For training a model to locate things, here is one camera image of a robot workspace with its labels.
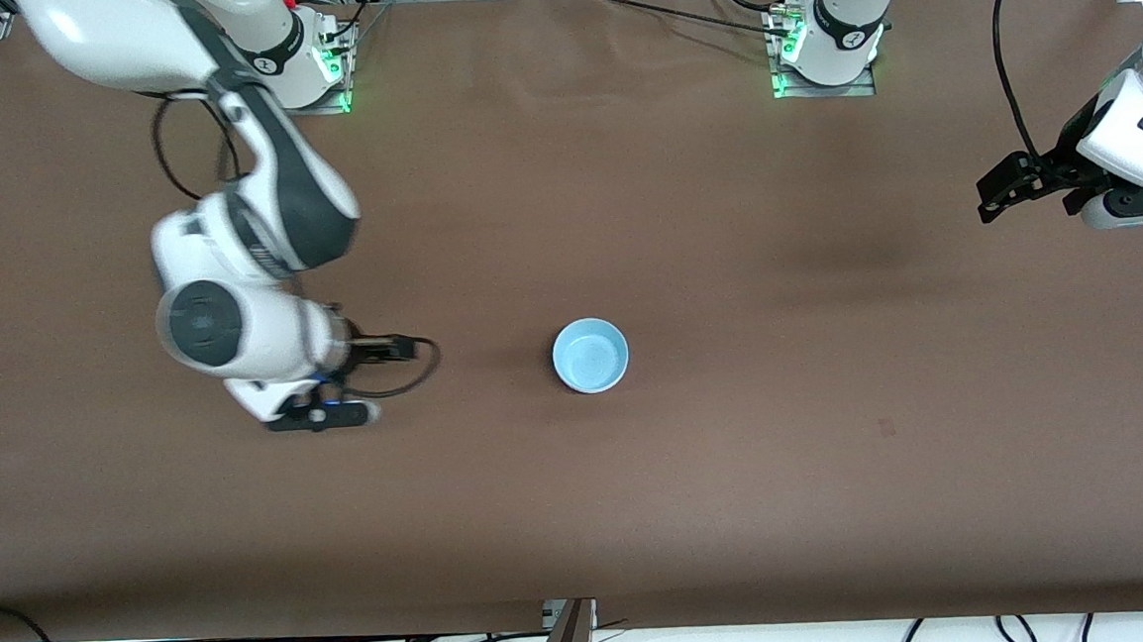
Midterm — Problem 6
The light blue bowl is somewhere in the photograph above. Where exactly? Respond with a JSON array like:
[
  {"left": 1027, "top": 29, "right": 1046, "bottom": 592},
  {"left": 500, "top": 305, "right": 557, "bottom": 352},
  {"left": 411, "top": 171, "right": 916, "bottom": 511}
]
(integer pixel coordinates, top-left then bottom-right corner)
[{"left": 550, "top": 315, "right": 632, "bottom": 397}]

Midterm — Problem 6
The brown table cover sheet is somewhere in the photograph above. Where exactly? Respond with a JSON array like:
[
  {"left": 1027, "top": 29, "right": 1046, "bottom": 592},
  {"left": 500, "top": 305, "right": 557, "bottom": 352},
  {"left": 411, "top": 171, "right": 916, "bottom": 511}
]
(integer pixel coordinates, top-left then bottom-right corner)
[{"left": 0, "top": 0, "right": 1143, "bottom": 642}]

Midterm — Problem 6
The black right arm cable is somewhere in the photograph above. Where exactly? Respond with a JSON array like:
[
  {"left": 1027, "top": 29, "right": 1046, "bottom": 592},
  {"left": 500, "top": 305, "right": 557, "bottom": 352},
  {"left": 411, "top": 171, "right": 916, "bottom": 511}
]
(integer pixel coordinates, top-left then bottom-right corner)
[{"left": 149, "top": 72, "right": 444, "bottom": 414}]

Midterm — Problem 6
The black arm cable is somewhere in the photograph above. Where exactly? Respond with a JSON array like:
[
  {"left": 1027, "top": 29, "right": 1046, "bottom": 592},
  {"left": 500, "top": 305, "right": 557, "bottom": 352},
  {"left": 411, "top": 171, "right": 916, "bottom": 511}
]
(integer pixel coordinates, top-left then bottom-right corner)
[
  {"left": 149, "top": 72, "right": 444, "bottom": 414},
  {"left": 991, "top": 0, "right": 1046, "bottom": 161}
]

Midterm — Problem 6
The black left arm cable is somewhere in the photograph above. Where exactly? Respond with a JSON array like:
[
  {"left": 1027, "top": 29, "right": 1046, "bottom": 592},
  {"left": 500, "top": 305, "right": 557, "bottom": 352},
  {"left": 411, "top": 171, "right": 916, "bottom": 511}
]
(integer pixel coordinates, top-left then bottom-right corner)
[{"left": 991, "top": 0, "right": 1046, "bottom": 161}]

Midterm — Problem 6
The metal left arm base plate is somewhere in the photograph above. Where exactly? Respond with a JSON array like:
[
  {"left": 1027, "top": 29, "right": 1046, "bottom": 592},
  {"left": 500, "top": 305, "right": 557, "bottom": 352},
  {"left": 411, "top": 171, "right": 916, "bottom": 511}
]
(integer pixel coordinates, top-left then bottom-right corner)
[{"left": 766, "top": 0, "right": 879, "bottom": 103}]

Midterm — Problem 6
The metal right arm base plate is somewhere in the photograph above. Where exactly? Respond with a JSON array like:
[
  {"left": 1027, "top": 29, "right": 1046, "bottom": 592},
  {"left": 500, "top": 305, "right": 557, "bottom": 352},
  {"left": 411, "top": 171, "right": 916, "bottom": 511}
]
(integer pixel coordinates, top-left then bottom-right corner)
[{"left": 244, "top": 22, "right": 362, "bottom": 120}]

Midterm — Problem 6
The long black table cable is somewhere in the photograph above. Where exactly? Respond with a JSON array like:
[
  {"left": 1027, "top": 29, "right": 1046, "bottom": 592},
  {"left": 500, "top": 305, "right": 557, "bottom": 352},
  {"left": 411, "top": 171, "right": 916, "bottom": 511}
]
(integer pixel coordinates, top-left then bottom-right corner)
[{"left": 596, "top": 0, "right": 793, "bottom": 53}]

